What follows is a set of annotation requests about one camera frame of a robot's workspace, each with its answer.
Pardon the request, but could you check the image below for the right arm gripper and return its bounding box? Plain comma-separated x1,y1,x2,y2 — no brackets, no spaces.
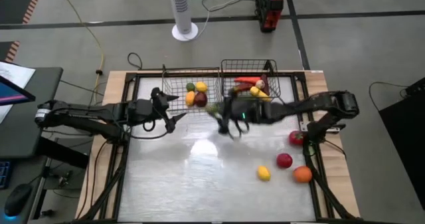
215,99,266,140

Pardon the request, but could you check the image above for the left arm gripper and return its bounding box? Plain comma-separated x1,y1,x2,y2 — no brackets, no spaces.
126,86,188,134

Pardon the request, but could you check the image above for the orange-yellow lemon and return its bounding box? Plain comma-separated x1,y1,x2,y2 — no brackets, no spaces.
185,90,197,107

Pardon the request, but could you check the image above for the dark red round fruit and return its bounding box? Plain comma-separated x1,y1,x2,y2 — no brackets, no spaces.
193,91,209,108

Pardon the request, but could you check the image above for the red chili pepper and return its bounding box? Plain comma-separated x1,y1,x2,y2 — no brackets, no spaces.
232,83,255,94

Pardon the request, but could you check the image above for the orange carrot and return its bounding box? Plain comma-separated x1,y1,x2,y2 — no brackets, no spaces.
233,76,263,85

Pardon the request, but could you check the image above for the dark maroon long vegetable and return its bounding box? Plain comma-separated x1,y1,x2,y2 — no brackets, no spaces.
260,73,272,97

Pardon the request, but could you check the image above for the red apple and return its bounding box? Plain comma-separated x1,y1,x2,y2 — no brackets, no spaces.
276,152,294,169

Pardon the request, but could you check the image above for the red tomato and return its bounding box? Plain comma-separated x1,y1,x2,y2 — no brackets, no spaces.
288,130,305,147

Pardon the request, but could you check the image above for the orange fruit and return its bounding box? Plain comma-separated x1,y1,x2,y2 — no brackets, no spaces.
292,166,313,184

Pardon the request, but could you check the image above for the white tower fan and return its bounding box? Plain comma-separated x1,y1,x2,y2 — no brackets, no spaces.
167,0,199,42

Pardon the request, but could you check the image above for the red and black equipment box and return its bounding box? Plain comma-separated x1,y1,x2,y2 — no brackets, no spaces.
254,0,284,33

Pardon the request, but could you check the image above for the black side desk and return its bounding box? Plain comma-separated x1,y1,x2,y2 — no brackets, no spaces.
0,66,64,160

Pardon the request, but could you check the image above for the laptop screen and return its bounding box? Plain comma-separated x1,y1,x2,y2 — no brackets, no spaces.
0,74,37,107

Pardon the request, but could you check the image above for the white paper sheet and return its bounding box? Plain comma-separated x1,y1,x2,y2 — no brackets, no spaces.
0,61,36,124

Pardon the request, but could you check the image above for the black cabinet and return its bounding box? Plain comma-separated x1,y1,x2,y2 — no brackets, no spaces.
378,76,425,212

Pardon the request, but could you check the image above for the black keyboard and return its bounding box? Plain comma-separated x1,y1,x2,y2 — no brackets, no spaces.
0,160,15,190

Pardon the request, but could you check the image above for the black computer mouse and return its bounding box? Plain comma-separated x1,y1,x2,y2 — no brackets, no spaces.
3,183,33,217

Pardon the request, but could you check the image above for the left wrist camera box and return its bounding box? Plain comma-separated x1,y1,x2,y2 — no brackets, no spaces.
127,99,153,117

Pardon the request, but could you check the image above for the black wire basket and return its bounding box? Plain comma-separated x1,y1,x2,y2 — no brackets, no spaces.
220,58,282,100
161,66,222,115

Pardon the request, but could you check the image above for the black cable loop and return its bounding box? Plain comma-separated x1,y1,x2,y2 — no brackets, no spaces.
127,52,144,70

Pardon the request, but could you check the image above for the black aluminium table frame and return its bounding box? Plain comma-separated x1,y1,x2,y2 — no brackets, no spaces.
74,70,363,224

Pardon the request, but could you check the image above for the yellow cable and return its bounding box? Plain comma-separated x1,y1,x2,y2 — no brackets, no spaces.
54,0,105,106

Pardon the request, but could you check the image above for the white cable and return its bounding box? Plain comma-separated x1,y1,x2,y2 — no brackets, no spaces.
185,0,247,41

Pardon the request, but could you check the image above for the thin black cable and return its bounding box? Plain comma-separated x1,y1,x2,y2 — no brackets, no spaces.
368,80,410,102

